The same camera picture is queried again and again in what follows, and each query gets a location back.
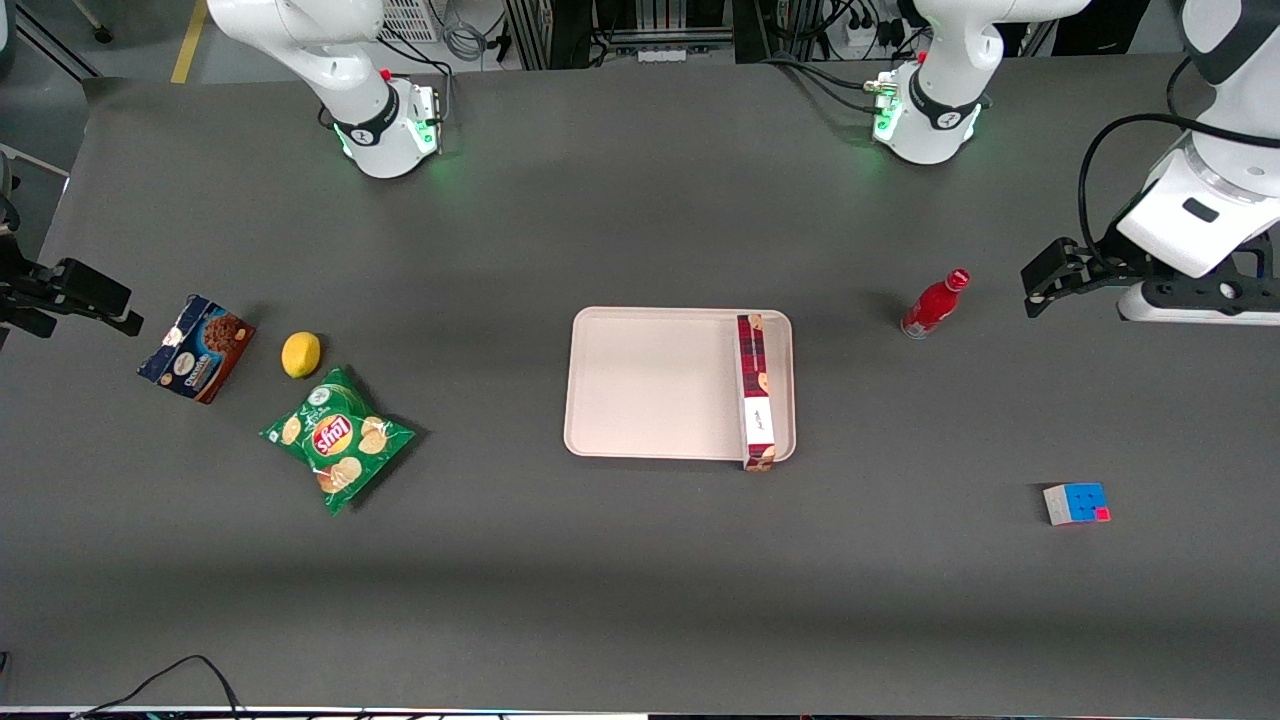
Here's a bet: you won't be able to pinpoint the grey coiled cable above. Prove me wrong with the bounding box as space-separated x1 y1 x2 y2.
443 0 493 63

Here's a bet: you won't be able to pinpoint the black equipment rack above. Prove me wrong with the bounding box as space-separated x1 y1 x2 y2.
505 0 736 71

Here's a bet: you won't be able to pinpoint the blue chocolate cookie box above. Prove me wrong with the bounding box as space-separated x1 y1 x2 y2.
137 294 257 405

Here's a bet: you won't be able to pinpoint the red plaid cookie box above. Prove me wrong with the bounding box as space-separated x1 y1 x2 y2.
736 313 779 473

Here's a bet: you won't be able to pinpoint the colourful puzzle cube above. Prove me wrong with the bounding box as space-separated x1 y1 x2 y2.
1043 482 1112 527

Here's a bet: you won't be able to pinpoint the black arm base cables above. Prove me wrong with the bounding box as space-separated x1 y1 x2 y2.
765 55 886 113

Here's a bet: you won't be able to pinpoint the black looped table cable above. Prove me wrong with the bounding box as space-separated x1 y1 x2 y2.
75 654 246 720

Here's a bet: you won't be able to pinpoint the green chips bag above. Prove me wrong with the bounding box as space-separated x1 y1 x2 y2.
259 366 417 517

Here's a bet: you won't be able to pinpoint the white perforated box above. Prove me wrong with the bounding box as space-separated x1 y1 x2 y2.
378 0 443 43

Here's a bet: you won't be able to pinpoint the yellow lemon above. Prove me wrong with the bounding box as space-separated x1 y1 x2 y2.
281 331 323 380

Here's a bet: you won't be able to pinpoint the red bottle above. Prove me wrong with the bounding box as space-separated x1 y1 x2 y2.
900 267 972 341

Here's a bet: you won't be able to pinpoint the pale pink rectangular tray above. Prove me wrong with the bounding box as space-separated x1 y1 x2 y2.
563 306 798 463

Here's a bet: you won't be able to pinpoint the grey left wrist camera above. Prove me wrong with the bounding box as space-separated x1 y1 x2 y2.
1117 277 1280 327

